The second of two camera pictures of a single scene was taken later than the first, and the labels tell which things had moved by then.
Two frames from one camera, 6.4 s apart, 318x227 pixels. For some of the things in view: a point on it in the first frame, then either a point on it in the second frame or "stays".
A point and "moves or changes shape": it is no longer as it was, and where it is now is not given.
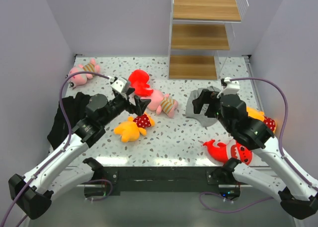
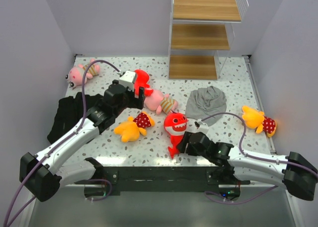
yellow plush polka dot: [270, 123] stays
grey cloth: [201, 118] stays
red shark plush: [225, 153] moves or changes shape
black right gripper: [207, 96] -> [182, 144]
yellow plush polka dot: [130, 130] stays
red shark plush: [138, 79] stays
